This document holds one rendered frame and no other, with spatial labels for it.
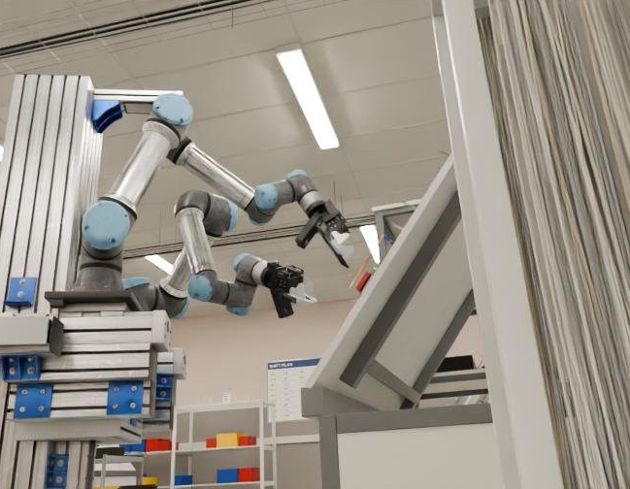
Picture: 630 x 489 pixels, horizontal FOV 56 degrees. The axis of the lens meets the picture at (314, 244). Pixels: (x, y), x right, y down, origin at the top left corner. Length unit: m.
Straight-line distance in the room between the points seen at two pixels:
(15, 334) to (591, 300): 1.35
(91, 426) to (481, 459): 1.03
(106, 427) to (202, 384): 8.24
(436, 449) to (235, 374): 8.57
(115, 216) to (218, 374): 8.35
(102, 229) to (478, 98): 1.20
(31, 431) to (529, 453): 1.49
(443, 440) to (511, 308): 0.79
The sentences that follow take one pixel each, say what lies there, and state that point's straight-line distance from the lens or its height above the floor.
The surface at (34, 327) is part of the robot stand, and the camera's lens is 1.60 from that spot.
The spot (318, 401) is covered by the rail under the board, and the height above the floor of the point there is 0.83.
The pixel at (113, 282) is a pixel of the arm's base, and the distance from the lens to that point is 1.75.
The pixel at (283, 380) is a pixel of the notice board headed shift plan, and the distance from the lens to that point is 9.47.
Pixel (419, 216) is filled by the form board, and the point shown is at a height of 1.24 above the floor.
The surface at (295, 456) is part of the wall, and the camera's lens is 9.36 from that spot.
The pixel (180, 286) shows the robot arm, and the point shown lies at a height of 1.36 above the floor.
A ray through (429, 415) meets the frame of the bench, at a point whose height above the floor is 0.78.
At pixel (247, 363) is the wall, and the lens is 9.75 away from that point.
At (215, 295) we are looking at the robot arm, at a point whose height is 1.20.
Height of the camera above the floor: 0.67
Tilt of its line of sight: 22 degrees up
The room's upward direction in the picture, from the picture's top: 3 degrees counter-clockwise
